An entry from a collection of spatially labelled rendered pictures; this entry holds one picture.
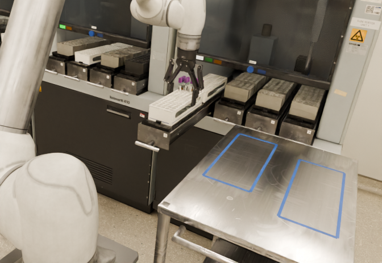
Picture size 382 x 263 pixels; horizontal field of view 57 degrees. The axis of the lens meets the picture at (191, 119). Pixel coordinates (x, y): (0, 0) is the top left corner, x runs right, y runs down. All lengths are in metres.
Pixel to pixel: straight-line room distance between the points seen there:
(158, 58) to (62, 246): 1.20
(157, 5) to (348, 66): 0.78
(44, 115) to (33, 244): 1.55
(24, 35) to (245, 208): 0.65
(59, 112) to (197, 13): 1.15
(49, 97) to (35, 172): 1.48
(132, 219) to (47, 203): 1.43
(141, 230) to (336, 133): 1.14
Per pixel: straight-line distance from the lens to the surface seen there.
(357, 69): 1.54
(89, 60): 1.96
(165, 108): 1.29
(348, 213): 1.03
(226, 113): 1.59
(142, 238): 2.00
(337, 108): 1.58
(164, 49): 1.75
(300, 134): 1.54
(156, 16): 1.34
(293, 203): 0.99
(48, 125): 2.27
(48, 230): 0.74
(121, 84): 1.82
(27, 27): 0.86
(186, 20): 1.32
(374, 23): 1.51
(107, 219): 2.11
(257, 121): 1.56
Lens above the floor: 1.36
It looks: 23 degrees down
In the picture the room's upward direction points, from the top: 7 degrees clockwise
